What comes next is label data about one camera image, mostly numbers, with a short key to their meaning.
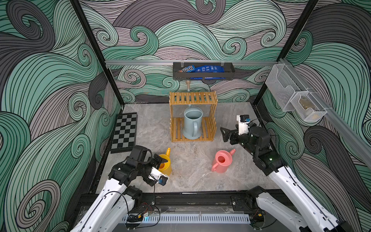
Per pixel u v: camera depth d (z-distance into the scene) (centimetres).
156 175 62
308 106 66
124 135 97
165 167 74
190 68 92
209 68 92
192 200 76
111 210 55
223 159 78
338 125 57
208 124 104
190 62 94
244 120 60
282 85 79
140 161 58
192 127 81
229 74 94
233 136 62
